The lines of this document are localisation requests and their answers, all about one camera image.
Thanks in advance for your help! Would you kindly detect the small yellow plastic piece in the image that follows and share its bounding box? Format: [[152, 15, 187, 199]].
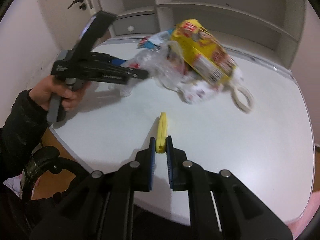
[[155, 112, 168, 153]]

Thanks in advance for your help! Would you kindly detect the clear plastic trash bag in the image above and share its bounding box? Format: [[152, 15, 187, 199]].
[[122, 29, 185, 92]]

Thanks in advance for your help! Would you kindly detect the patterned white face mask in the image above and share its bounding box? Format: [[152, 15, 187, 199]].
[[176, 67, 254, 113]]

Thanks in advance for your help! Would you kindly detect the yellow snack bag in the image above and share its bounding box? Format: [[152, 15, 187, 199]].
[[171, 19, 237, 86]]

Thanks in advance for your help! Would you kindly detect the black jacket sleeve forearm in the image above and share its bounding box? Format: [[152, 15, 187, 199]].
[[1, 90, 48, 183]]

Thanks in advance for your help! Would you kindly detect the person's left hand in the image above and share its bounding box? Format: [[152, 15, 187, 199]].
[[29, 75, 91, 111]]

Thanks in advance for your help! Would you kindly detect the grey drawer with white knob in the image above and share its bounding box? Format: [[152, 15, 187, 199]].
[[113, 14, 159, 36]]

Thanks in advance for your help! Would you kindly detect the white desk shelf hutch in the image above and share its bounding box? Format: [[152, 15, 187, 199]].
[[100, 0, 305, 68]]

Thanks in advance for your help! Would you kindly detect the white door with black handle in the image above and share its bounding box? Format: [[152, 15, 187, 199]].
[[38, 0, 101, 50]]

